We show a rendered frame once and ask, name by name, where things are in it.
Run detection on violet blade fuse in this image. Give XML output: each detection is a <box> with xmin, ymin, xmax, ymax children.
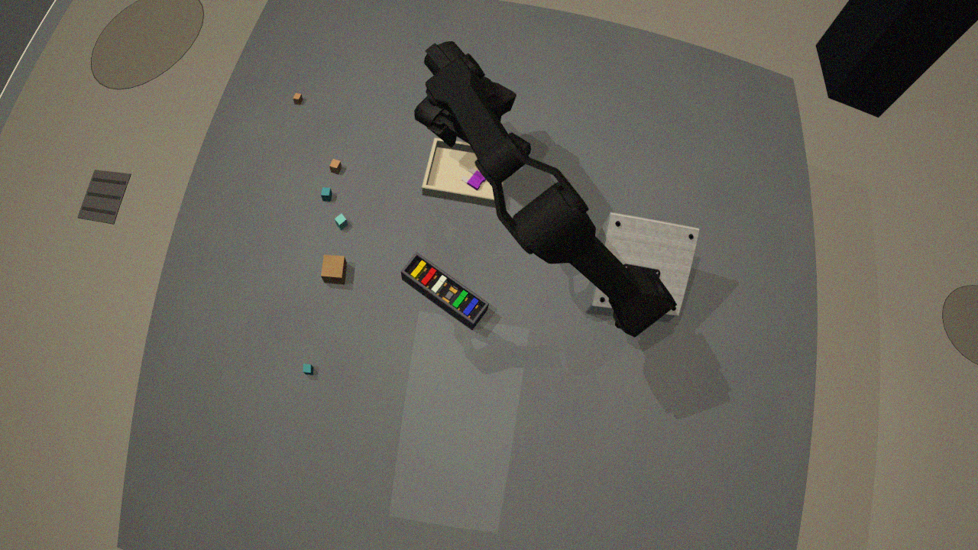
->
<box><xmin>461</xmin><ymin>168</ymin><xmax>486</xmax><ymax>190</ymax></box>

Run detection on white fuse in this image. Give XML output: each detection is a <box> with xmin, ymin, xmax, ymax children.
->
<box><xmin>432</xmin><ymin>275</ymin><xmax>447</xmax><ymax>294</ymax></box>

